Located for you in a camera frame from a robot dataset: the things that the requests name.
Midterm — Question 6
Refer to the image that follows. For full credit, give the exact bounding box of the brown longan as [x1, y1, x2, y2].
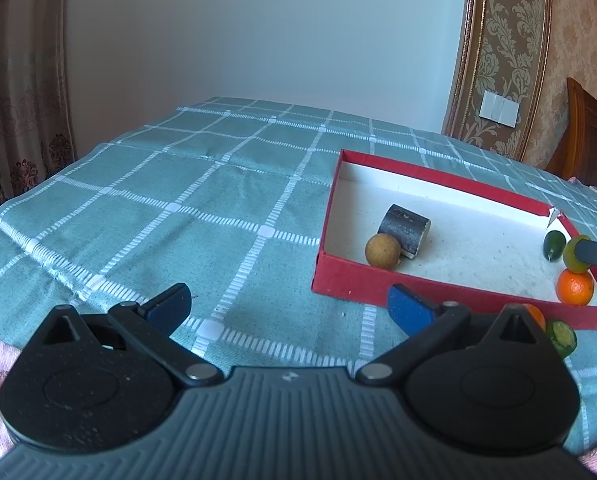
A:
[365, 233, 402, 269]

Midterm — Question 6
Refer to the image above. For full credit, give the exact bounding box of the large orange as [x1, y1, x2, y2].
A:
[526, 303, 547, 333]

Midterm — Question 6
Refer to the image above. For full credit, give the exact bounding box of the red cardboard box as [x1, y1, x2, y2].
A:
[311, 148, 597, 332]

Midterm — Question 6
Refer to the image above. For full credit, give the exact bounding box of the small orange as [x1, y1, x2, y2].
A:
[557, 268, 595, 307]

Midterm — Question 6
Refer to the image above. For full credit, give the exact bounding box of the wooden headboard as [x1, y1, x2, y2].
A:
[546, 77, 597, 188]

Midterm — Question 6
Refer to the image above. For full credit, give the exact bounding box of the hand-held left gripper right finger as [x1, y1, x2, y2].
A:
[355, 283, 549, 388]

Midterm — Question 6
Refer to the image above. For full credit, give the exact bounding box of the green tomato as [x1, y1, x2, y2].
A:
[563, 234, 595, 274]

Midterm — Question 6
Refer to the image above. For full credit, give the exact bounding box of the gilded patterned wall panel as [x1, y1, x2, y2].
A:
[441, 0, 554, 163]

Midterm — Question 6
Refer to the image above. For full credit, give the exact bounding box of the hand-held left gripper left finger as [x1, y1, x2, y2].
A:
[41, 281, 224, 388]

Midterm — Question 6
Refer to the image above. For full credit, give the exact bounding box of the white light switch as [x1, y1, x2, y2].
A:
[480, 90, 521, 127]

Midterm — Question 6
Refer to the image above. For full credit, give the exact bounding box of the green cucumber end piece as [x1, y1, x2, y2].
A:
[543, 230, 565, 262]

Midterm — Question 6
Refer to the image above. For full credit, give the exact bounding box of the green checkered bed sheet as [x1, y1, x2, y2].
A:
[0, 96, 597, 461]

